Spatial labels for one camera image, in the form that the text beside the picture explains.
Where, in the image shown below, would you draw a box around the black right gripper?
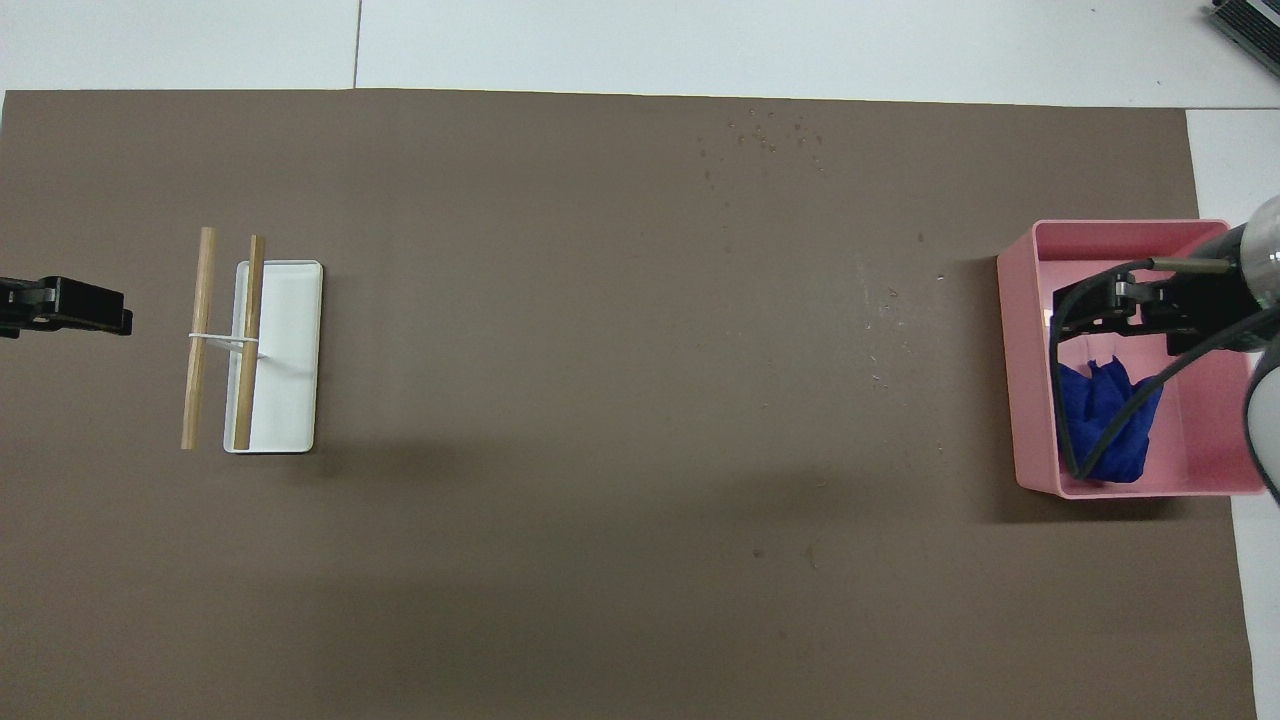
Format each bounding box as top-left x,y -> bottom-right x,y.
1055,262 -> 1259,356

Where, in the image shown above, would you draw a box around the blue towel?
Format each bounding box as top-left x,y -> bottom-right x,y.
1058,357 -> 1165,484

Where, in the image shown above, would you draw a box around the white towel rack wooden bars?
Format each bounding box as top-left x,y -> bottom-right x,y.
181,226 -> 325,456

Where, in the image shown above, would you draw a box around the pink plastic bin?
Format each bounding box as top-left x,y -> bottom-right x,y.
996,219 -> 1269,500

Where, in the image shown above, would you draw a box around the grey ribbed device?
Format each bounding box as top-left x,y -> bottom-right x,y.
1208,0 -> 1280,66

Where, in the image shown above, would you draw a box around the brown table mat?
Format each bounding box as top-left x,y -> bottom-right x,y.
0,88 -> 1259,720

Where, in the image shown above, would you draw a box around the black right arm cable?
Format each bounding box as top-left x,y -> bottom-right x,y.
1055,256 -> 1280,481

